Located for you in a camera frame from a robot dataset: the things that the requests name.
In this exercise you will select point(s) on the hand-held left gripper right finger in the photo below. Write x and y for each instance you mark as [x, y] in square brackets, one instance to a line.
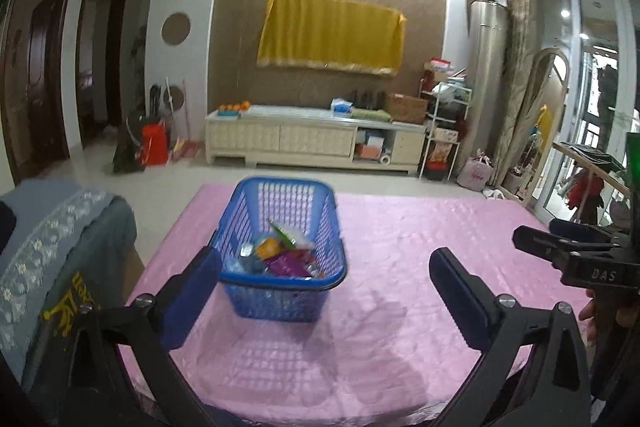
[455, 302]

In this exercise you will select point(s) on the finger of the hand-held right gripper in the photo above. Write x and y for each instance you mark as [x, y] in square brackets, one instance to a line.
[575, 229]
[537, 242]

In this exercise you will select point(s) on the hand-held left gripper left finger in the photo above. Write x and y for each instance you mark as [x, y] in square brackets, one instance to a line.
[192, 297]

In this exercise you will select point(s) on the blue plastic mesh basket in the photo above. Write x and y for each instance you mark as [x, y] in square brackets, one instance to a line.
[280, 302]

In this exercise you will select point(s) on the orange snack packet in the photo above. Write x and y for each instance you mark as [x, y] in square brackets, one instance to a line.
[267, 248]

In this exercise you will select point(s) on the purple snack packet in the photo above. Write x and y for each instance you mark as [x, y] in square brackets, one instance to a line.
[287, 264]

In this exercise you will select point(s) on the green white snack packet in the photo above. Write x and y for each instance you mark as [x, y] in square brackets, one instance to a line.
[287, 234]

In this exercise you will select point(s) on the person's right hand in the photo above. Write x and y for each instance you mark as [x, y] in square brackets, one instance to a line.
[589, 314]

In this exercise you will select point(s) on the wooden clothes drying rack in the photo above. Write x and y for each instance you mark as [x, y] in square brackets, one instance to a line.
[582, 187]

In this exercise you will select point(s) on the white slippers pair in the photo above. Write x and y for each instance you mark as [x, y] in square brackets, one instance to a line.
[494, 194]

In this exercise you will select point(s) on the pink tablecloth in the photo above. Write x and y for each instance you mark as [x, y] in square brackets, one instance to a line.
[400, 257]

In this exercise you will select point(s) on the pink bag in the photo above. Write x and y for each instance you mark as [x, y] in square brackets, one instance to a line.
[479, 174]

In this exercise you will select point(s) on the dark grey printed cloth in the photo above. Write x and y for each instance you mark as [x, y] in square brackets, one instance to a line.
[100, 252]

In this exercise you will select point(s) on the arched standing mirror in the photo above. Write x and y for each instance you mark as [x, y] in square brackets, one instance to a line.
[547, 127]

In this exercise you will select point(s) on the printed food bag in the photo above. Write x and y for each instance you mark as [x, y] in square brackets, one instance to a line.
[444, 152]

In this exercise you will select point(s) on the red cloth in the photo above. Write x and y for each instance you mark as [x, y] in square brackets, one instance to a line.
[462, 131]

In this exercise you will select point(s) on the white shelf rack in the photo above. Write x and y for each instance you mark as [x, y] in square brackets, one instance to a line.
[423, 157]

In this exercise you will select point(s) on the pink broom and dustpan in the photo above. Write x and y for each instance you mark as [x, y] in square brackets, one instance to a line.
[186, 152]

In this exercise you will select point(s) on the red bag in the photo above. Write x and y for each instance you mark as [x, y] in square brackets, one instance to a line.
[155, 147]

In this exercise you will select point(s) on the black bag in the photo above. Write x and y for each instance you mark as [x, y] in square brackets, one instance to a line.
[127, 152]

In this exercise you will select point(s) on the white paper roll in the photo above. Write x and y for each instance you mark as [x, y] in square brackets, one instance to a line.
[385, 159]

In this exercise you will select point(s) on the orange box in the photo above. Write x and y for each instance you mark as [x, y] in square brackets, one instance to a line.
[371, 153]

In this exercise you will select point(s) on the glass sliding door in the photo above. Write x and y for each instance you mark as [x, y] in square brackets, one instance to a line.
[590, 57]

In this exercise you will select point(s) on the clothes bundle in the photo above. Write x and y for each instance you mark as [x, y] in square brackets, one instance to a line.
[450, 89]

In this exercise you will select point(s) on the blue white box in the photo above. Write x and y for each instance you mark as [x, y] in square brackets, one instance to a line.
[375, 141]

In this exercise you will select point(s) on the patterned curtain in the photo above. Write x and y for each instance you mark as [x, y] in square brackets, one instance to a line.
[517, 57]

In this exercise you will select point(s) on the silver tower air conditioner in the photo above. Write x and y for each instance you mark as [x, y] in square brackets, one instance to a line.
[487, 67]

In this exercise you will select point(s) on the brown cardboard box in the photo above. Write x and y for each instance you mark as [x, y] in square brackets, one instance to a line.
[406, 109]

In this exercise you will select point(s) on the blue plate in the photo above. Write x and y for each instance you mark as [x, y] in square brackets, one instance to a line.
[229, 113]

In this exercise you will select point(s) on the cream tufted tv cabinet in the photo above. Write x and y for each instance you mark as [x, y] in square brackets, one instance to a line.
[300, 139]

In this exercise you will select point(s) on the small oranges pile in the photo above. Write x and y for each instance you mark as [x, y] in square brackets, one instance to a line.
[244, 106]

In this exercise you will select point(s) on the red white box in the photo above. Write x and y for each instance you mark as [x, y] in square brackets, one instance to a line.
[440, 67]

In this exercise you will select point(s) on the green cushion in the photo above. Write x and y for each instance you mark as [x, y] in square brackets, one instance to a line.
[371, 114]

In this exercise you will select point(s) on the blue tissue box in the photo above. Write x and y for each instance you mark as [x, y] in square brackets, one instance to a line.
[341, 106]

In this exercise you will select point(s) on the yellow fringed cloth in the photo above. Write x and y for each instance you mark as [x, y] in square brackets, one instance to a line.
[330, 32]

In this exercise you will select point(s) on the dark wooden door frame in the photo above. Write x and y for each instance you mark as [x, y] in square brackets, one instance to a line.
[30, 82]
[117, 57]

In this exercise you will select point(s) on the brown round wall disc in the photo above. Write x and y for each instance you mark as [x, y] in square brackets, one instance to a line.
[176, 28]

